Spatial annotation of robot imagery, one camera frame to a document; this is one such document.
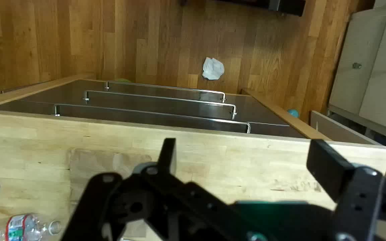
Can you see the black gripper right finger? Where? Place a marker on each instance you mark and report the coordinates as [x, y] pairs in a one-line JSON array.
[[358, 201]]

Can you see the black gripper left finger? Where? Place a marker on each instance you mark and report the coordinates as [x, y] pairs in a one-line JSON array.
[[95, 205]]

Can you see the clear plastic water bottle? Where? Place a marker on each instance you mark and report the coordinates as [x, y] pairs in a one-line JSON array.
[[23, 228]]

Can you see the silver cabinet knob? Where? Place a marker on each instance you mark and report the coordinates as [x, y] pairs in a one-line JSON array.
[[356, 66]]

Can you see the white kitchen base cabinet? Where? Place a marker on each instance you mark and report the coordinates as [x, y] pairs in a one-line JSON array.
[[362, 44]]

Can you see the crumpled white paper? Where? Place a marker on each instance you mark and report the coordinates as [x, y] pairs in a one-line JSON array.
[[212, 68]]

